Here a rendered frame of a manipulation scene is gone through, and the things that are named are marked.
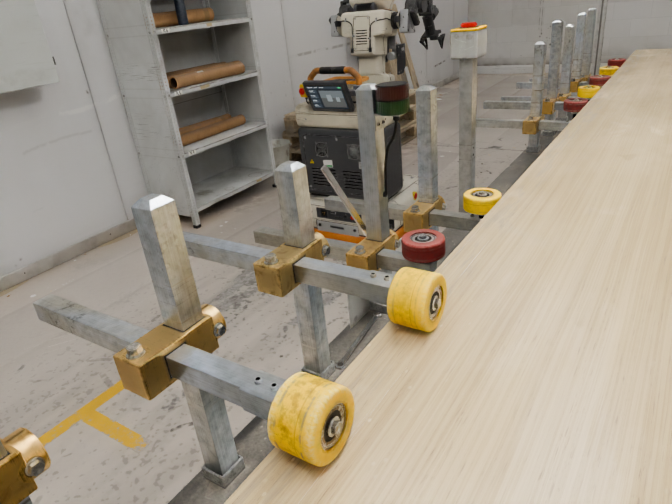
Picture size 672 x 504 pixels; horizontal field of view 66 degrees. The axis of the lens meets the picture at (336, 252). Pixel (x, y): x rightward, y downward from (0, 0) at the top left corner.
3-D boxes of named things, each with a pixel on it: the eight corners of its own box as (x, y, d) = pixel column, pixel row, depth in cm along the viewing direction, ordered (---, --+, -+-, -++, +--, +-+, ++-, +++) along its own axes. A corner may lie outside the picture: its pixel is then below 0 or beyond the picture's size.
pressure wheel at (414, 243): (396, 294, 100) (393, 240, 95) (414, 275, 106) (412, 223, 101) (435, 303, 96) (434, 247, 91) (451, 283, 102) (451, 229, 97)
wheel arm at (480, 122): (462, 128, 212) (462, 118, 210) (465, 126, 215) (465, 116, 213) (577, 133, 189) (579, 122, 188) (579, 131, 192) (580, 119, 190)
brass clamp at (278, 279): (254, 290, 82) (249, 262, 80) (305, 254, 92) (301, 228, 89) (285, 299, 79) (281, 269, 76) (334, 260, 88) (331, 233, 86)
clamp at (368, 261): (347, 275, 104) (344, 253, 102) (379, 247, 114) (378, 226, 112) (371, 281, 101) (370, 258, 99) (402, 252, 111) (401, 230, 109)
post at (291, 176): (310, 408, 99) (273, 165, 78) (321, 397, 102) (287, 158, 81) (326, 415, 98) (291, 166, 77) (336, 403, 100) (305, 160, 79)
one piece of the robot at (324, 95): (364, 121, 268) (351, 82, 252) (309, 118, 287) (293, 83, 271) (373, 107, 274) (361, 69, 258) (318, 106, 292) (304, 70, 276)
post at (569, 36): (555, 135, 245) (565, 24, 224) (557, 134, 248) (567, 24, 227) (563, 136, 243) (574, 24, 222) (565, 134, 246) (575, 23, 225)
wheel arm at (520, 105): (483, 110, 230) (483, 100, 228) (485, 109, 232) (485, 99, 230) (590, 113, 207) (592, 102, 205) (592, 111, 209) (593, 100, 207)
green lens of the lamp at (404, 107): (370, 114, 93) (369, 102, 92) (386, 107, 97) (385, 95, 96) (400, 115, 90) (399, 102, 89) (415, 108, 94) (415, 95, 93)
